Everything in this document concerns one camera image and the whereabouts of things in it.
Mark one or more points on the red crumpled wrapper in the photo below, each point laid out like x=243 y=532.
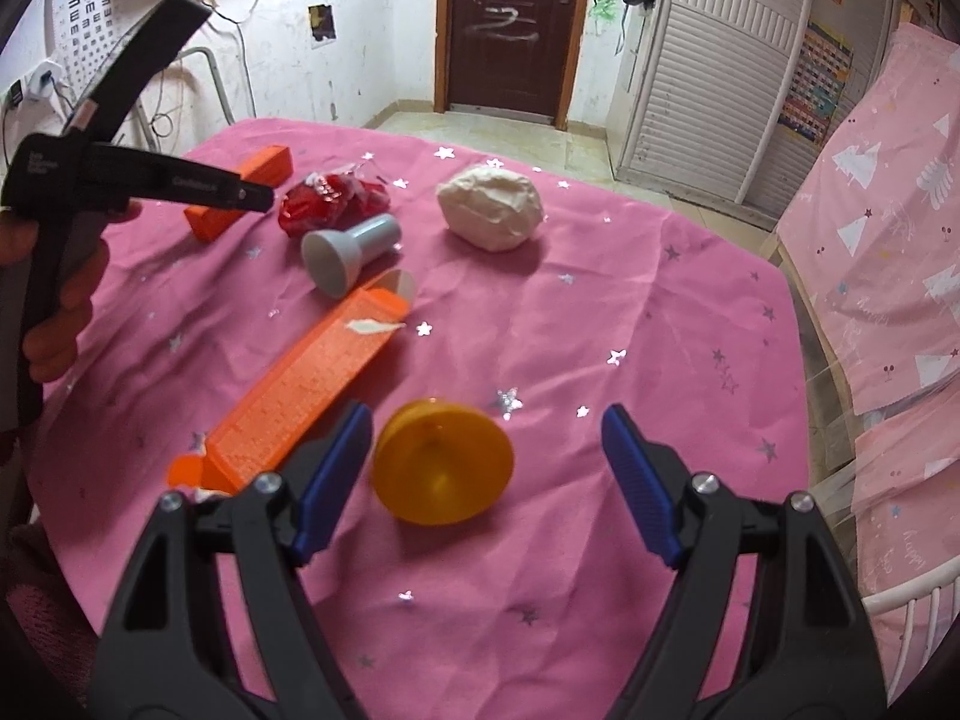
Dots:
x=322 y=202

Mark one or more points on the grey plastic cup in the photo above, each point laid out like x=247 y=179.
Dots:
x=349 y=255

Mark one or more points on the person's left hand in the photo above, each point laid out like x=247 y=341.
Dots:
x=75 y=296

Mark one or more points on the short orange box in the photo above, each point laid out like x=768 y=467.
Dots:
x=225 y=217

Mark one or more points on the white wall socket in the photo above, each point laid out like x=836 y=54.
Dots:
x=43 y=79

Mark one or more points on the long orange box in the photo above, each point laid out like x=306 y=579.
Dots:
x=300 y=390

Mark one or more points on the white slatted wardrobe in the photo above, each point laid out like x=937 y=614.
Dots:
x=697 y=90

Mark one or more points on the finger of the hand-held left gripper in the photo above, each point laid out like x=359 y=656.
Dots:
x=187 y=184
x=150 y=52

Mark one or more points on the colourful grid poster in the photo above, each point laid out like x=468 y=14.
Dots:
x=816 y=82

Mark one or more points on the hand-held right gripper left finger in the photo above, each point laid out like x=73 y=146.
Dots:
x=334 y=480

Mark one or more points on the pink tree-print curtain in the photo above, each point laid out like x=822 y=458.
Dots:
x=885 y=240

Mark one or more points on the white rolled sock bundle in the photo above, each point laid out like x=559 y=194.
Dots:
x=491 y=210

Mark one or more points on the orange plastic ball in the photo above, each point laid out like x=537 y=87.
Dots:
x=442 y=465

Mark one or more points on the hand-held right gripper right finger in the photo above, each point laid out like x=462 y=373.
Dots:
x=641 y=480

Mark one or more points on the dark brown door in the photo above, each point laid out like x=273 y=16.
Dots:
x=510 y=30

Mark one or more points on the pink star-print tablecloth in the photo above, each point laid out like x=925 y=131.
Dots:
x=600 y=315

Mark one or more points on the pink fleece clothing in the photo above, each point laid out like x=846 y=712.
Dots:
x=45 y=607

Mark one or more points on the white metal chair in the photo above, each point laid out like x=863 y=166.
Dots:
x=911 y=615

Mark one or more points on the eye chart poster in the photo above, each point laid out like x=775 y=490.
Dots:
x=82 y=0

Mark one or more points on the grey metal tube frame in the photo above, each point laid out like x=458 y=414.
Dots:
x=217 y=82

